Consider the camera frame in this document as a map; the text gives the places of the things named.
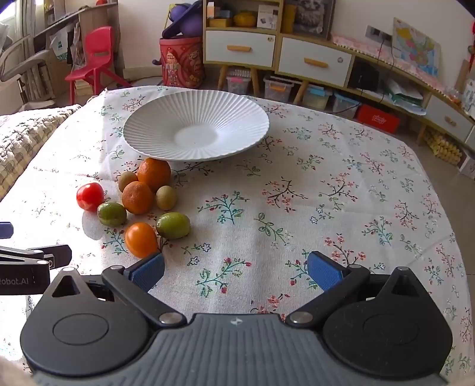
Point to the yellow toy blocks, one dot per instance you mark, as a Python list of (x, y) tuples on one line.
[(443, 146)]

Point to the floral tablecloth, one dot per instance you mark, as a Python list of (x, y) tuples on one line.
[(297, 193)]

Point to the white ribbed plate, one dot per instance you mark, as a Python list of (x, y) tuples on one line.
[(196, 126)]

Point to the smooth orange tomato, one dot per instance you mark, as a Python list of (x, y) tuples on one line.
[(140, 239)]

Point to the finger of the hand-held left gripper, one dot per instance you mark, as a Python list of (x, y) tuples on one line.
[(55, 254), (5, 230)]

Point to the wooden shelf cabinet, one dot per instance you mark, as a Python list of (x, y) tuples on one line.
[(277, 33)]

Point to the wall socket strip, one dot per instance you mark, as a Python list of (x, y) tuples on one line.
[(376, 33)]

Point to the grey office chair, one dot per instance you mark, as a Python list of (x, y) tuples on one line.
[(18, 63)]

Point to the brown kiwi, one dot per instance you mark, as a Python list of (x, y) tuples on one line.
[(127, 180), (166, 197)]

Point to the beige checked cushion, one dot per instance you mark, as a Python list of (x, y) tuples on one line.
[(26, 141)]

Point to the green jujube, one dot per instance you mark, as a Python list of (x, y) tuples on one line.
[(111, 214), (173, 225)]

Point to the red plastic chair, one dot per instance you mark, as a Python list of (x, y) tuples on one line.
[(94, 55)]

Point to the stack of papers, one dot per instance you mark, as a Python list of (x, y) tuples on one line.
[(402, 96)]

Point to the red flat box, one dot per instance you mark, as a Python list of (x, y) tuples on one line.
[(377, 118)]

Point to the wooden bookshelf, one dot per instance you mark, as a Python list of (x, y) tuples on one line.
[(85, 18)]

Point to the black box device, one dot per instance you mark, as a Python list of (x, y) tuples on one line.
[(363, 76)]

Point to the colourful map board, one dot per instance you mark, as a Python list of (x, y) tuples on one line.
[(415, 46)]

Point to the red tomato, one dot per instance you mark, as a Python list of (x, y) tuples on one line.
[(90, 196)]

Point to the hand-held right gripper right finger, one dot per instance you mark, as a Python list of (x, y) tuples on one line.
[(326, 272)]

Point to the pink lace cloth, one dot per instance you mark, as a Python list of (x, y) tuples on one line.
[(356, 42)]

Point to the small orange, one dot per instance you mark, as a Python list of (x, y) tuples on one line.
[(137, 198)]

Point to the red printed storage bin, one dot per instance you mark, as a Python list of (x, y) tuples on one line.
[(182, 63)]

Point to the framed cat picture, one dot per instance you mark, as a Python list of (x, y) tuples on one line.
[(313, 15)]

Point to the large orange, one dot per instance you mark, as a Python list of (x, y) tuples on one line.
[(155, 172)]

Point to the yellow pumpkin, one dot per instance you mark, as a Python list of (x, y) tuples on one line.
[(244, 18)]

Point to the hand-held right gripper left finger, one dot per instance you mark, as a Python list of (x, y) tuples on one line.
[(146, 272)]

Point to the low wooden cabinet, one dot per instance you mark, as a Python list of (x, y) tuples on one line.
[(419, 91)]

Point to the purple plush toy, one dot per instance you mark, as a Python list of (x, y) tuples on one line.
[(185, 20)]

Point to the white low cabinet drawer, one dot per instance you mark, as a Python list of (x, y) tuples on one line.
[(445, 111)]

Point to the clear storage box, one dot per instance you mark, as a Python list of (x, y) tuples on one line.
[(316, 97), (345, 105), (277, 88), (237, 83)]

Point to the white carton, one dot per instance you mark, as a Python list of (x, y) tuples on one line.
[(266, 16)]

